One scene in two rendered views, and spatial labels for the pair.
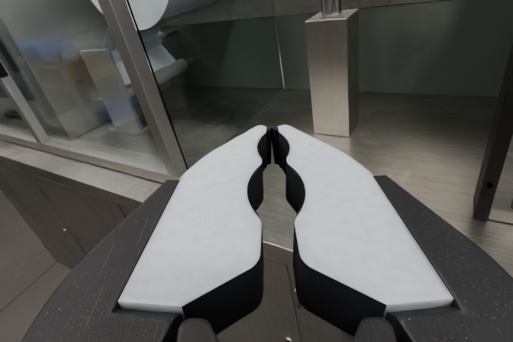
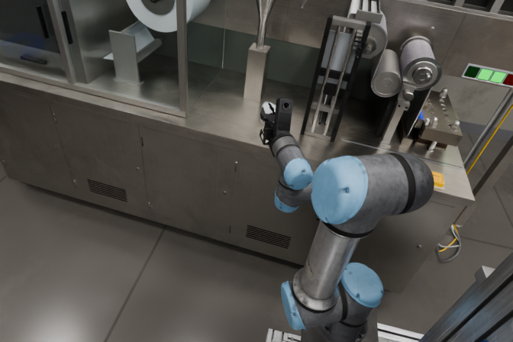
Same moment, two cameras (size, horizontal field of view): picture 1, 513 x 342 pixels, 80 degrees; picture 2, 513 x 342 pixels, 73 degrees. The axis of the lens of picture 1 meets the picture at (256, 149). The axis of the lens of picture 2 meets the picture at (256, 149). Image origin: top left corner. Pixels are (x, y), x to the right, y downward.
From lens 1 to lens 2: 1.05 m
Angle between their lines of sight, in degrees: 23
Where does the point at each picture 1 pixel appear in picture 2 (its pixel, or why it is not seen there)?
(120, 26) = (184, 47)
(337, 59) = (260, 67)
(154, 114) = (185, 83)
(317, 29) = (253, 53)
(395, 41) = (283, 57)
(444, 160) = (295, 115)
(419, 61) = (292, 69)
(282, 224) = (237, 133)
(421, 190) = not seen: hidden behind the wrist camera
